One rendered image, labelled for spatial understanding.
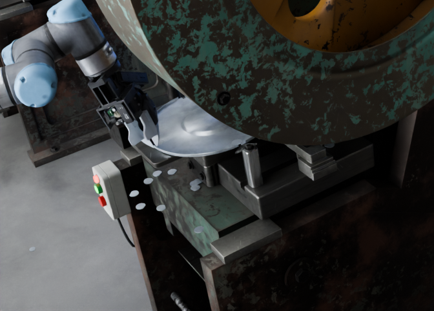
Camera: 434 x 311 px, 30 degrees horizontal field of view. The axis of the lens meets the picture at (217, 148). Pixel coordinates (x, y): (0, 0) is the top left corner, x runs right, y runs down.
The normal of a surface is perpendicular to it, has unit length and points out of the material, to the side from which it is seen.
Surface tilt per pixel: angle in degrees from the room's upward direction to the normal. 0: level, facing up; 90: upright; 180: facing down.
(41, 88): 90
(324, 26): 90
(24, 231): 0
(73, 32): 82
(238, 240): 0
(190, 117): 2
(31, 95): 90
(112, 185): 90
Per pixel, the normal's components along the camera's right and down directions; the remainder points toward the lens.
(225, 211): -0.16, -0.84
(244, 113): 0.48, 0.40
